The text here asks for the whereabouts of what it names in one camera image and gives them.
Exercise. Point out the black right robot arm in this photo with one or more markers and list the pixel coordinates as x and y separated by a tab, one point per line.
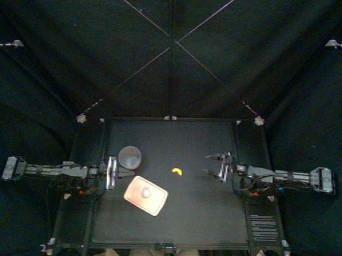
289	176

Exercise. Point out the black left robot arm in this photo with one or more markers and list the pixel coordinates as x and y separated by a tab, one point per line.
54	170

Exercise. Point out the pink ball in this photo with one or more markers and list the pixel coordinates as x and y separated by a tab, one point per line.
146	192

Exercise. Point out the pink rectangular plate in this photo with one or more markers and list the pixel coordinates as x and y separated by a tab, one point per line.
154	200

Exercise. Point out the grey plastic cup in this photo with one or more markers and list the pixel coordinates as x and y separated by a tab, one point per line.
130	157

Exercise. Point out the small yellow banana toy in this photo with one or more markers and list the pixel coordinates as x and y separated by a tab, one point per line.
178	171

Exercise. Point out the black cloth backdrop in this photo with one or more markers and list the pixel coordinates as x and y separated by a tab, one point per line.
111	60

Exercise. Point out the silver frame bracket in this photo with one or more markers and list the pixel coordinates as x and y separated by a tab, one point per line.
16	43
331	43
170	117
80	118
259	120

